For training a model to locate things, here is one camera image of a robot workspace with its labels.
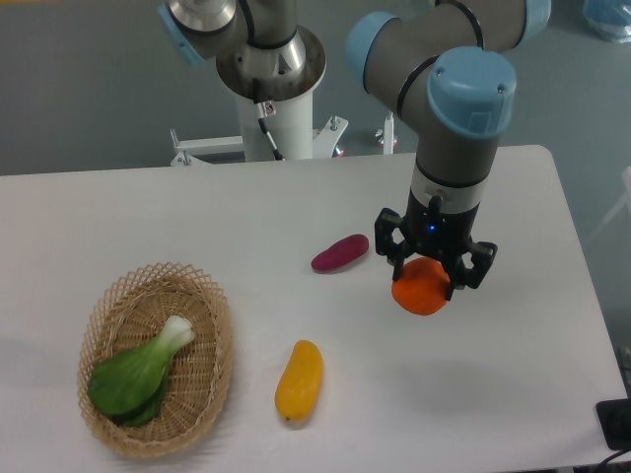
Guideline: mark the green bok choy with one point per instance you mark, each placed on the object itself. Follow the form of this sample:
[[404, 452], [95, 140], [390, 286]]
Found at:
[[130, 387]]

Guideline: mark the purple sweet potato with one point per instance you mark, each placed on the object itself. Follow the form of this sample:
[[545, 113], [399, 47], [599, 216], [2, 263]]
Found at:
[[341, 253]]

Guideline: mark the yellow mango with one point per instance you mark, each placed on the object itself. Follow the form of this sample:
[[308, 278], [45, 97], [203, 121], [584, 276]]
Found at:
[[299, 386]]

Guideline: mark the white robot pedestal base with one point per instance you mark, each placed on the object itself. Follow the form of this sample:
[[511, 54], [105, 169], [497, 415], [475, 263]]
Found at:
[[274, 95]]

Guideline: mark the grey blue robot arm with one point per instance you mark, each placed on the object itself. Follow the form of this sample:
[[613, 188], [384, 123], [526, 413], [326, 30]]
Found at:
[[444, 75]]

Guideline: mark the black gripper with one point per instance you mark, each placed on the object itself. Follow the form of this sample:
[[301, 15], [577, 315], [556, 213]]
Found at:
[[440, 236]]

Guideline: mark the woven wicker basket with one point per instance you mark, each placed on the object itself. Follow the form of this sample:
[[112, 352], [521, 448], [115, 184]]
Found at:
[[132, 311]]

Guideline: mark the white frame at right edge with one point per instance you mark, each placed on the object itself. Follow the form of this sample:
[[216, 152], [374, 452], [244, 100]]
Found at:
[[623, 202]]

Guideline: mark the orange fruit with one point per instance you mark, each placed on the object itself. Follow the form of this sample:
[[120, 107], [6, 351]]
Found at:
[[422, 286]]

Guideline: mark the blue bag in corner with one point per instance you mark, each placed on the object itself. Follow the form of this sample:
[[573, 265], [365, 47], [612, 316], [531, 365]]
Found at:
[[609, 18]]

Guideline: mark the black device at table edge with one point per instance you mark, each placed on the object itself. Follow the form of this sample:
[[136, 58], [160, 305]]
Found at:
[[614, 419]]

